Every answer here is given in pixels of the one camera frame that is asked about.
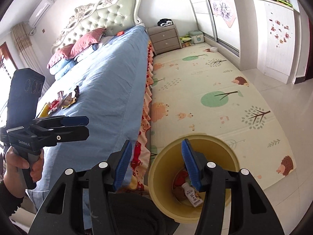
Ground yellow trash bin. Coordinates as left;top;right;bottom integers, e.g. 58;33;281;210
148;134;240;224

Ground person's left hand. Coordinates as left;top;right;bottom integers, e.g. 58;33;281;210
3;146;44;198

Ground pile of snack wrappers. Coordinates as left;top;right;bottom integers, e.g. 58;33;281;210
36;85;80;118

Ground light blue folded blanket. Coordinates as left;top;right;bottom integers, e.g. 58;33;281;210
49;58;76;81

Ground white yogurt bottle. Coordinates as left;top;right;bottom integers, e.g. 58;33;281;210
181;183;203;207

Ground blue bed cover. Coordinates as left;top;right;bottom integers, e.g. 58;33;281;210
27;26;148;208

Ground pink pillow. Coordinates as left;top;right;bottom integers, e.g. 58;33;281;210
47;43;74;69
68;28;106;59

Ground floral bed skirt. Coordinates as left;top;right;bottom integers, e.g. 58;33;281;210
123;41;154;196

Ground beige curtain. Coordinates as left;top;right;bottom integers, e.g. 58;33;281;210
11;22;51;93

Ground green tufted headboard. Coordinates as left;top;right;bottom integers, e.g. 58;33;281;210
51;0;144;54

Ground grey bedside nightstand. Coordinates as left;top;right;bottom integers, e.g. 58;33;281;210
147;24;182;55

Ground cartoon tree play mat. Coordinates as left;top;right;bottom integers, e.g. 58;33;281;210
151;43;297;188

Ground black white item on nightstand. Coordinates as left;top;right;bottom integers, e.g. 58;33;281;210
157;19;174;27

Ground mint green storage box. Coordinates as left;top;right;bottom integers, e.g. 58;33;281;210
188;30;204;44

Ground small white box on mat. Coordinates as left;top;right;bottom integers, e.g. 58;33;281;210
210;47;218;52

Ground sliding wardrobe with flower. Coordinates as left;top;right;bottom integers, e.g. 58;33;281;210
190;0;240;57

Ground white cabinet with stickers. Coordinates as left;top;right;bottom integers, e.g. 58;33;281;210
252;0;299;84

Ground white wall air conditioner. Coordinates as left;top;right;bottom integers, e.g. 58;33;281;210
28;0;54;28

